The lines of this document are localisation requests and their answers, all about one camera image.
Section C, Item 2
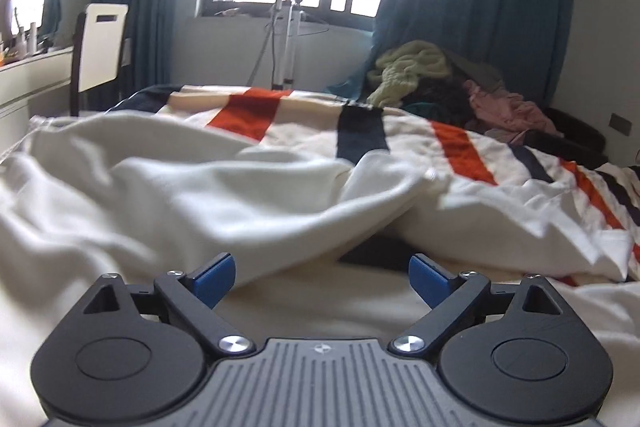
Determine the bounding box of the black armchair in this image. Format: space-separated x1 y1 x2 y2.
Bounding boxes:
525 107 610 168

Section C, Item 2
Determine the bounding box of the pink garment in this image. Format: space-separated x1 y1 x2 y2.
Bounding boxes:
462 79 563 142

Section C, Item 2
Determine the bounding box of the striped blanket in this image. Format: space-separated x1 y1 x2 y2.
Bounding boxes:
0 84 640 427

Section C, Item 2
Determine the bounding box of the yellow-green knit garment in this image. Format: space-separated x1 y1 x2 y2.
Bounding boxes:
366 40 453 108

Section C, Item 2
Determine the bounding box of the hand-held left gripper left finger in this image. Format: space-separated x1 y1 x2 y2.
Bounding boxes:
81 252 254 355

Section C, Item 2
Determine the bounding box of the white vanity desk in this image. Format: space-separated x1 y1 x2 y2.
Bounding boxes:
0 45 76 148

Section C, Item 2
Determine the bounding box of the white sweatshirt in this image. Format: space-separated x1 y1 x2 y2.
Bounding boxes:
0 111 453 308

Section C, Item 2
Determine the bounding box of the wall socket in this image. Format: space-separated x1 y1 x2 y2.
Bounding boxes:
609 112 634 136

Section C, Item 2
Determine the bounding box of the group of cosmetic bottles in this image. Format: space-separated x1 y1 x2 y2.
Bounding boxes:
0 22 56 62

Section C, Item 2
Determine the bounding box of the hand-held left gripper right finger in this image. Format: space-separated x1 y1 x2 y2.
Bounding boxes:
391 253 564 355

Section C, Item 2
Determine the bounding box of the white garment steamer stand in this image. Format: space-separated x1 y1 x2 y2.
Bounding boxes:
247 0 331 90

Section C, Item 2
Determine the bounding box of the white chair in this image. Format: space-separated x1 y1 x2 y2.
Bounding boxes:
70 3 130 116

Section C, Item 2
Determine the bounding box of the dark garment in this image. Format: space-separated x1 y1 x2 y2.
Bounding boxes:
402 79 473 128

